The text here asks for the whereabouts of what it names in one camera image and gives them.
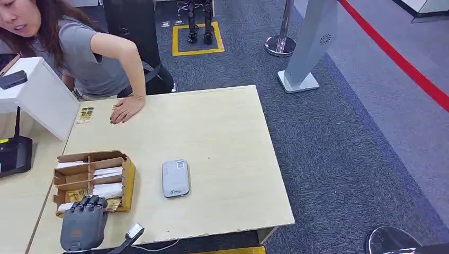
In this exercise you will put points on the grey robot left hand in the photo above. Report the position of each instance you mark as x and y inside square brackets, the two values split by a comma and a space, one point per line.
[84, 226]

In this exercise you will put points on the person's left hand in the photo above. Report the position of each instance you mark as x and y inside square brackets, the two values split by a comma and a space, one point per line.
[126, 109]

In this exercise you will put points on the white card stack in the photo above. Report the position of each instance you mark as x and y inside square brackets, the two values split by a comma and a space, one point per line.
[72, 164]
[108, 172]
[108, 191]
[65, 207]

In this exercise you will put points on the wooden card box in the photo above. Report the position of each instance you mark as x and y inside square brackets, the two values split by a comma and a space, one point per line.
[129, 186]

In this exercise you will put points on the person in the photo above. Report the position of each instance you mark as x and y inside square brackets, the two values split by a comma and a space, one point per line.
[80, 59]

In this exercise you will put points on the white cabinet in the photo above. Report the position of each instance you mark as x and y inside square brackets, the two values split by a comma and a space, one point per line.
[45, 98]

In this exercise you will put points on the yellow floor tape square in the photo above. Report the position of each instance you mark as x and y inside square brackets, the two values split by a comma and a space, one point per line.
[174, 42]

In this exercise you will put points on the white card reader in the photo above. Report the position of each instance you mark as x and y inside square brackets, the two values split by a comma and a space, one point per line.
[175, 178]

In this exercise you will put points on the black chair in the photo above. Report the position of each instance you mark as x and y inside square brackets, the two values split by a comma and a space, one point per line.
[135, 24]

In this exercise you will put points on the small white floor label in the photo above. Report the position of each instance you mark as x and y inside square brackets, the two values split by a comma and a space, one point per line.
[178, 22]
[165, 24]

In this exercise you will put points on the black router with antenna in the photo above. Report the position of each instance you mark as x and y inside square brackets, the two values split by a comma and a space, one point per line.
[14, 156]

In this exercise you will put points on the black robot leg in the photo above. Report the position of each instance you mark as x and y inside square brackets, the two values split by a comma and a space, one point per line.
[192, 24]
[208, 28]

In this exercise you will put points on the small black device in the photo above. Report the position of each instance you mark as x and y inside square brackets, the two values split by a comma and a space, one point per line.
[13, 80]

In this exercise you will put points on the tablet with brown edge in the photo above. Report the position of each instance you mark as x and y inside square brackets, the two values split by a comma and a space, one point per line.
[7, 60]

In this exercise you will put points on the yellow floor strip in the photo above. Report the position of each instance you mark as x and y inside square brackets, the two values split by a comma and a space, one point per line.
[231, 250]

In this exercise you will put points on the pale desk leg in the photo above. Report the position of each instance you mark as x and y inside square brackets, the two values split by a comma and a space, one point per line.
[266, 235]

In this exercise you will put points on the grey kiosk stand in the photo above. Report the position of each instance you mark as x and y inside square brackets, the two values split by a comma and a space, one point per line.
[308, 38]

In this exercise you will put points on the red floor tape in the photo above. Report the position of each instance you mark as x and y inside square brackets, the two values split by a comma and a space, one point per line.
[396, 58]

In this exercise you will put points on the chrome round base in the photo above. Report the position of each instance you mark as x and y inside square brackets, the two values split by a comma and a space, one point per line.
[391, 241]

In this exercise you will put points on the white platform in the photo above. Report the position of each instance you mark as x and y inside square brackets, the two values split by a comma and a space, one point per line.
[424, 5]

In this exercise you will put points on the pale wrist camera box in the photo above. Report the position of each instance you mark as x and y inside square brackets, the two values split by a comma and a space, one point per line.
[134, 232]

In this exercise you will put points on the chrome stanchion post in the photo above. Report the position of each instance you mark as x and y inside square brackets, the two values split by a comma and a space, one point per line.
[280, 45]

